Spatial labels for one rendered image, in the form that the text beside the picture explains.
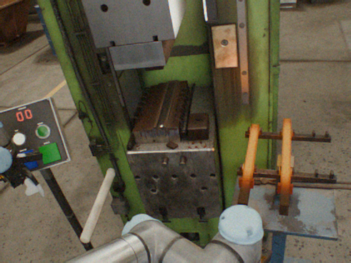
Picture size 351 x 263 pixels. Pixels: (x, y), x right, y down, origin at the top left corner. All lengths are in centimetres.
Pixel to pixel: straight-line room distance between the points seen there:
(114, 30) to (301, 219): 97
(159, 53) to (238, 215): 74
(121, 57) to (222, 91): 45
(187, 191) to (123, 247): 96
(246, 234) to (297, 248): 155
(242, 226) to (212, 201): 97
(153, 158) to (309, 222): 67
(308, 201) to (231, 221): 80
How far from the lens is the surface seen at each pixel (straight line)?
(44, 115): 136
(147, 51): 115
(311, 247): 209
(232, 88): 135
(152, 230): 58
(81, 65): 143
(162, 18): 110
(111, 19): 115
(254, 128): 121
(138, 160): 137
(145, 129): 133
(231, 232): 53
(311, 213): 129
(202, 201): 151
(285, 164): 106
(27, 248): 251
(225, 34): 123
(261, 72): 133
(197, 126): 130
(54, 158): 136
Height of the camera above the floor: 172
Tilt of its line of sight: 36 degrees down
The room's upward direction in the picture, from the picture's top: 11 degrees counter-clockwise
